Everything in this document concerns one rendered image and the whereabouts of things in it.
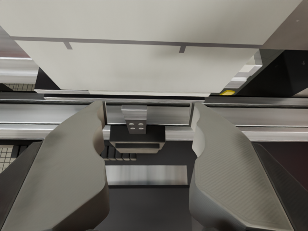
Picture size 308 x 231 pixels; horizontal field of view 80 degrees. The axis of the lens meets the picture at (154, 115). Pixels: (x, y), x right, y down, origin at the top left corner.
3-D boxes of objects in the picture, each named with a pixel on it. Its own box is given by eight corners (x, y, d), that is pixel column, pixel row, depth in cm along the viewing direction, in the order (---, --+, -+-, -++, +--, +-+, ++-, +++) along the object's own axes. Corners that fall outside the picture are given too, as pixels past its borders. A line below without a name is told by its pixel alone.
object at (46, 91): (208, 71, 23) (210, 93, 22) (200, 83, 25) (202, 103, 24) (39, 66, 22) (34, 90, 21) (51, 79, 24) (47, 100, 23)
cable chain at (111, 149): (136, 145, 58) (136, 158, 56) (137, 148, 63) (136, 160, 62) (12, 145, 56) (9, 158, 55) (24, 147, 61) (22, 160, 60)
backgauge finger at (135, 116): (177, 97, 26) (178, 132, 25) (161, 135, 51) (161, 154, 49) (91, 96, 26) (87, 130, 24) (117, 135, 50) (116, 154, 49)
